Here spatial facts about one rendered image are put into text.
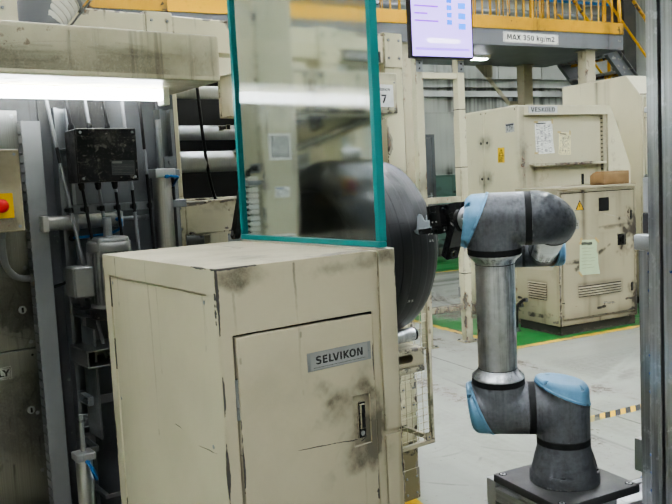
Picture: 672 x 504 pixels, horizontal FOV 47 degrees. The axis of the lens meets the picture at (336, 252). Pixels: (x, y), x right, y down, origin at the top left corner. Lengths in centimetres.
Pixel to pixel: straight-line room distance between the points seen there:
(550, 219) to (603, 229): 541
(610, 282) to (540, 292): 62
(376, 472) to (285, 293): 42
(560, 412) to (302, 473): 59
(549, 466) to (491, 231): 53
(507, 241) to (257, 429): 65
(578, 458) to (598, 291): 532
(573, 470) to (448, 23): 508
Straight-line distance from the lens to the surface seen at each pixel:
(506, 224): 166
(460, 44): 654
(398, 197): 234
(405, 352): 247
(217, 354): 136
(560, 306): 681
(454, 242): 220
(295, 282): 141
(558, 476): 181
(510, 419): 176
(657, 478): 186
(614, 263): 719
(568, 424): 178
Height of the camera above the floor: 141
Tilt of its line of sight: 5 degrees down
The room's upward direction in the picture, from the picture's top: 3 degrees counter-clockwise
